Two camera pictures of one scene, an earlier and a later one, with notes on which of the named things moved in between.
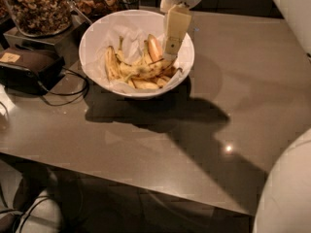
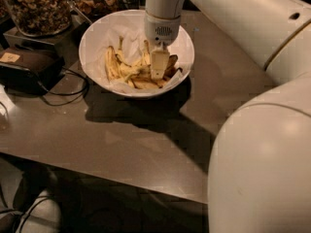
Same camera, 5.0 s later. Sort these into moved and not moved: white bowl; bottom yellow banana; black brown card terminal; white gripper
Moved: white gripper
Not moved: white bowl; bottom yellow banana; black brown card terminal
